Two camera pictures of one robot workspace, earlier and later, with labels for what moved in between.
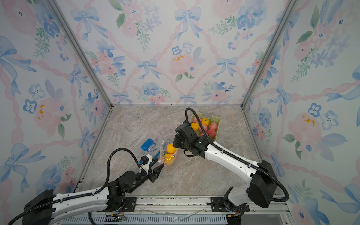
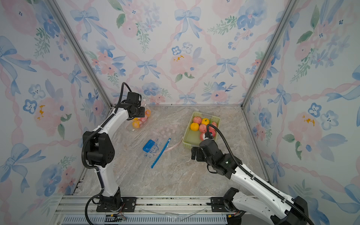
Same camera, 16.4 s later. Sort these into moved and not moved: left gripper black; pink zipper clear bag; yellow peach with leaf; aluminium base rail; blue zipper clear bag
Moved: pink zipper clear bag; left gripper black
Not moved: aluminium base rail; yellow peach with leaf; blue zipper clear bag
